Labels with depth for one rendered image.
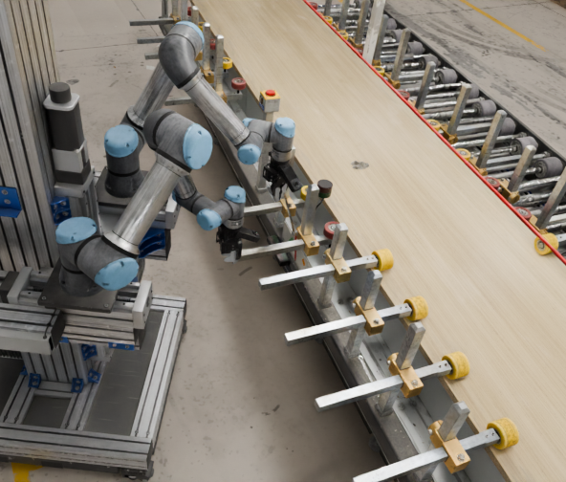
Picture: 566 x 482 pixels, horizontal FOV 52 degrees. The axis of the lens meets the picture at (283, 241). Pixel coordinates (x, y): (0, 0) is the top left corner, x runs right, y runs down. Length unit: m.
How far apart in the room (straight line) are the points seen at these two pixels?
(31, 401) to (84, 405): 0.22
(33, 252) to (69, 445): 0.84
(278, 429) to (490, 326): 1.12
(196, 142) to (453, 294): 1.14
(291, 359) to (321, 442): 0.47
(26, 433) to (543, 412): 1.91
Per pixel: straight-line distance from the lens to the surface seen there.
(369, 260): 2.18
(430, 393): 2.20
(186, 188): 1.99
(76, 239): 1.75
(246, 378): 2.93
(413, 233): 2.45
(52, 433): 2.61
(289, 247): 2.31
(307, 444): 2.79
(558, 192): 2.75
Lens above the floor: 2.44
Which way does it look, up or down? 42 degrees down
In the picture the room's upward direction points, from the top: 8 degrees clockwise
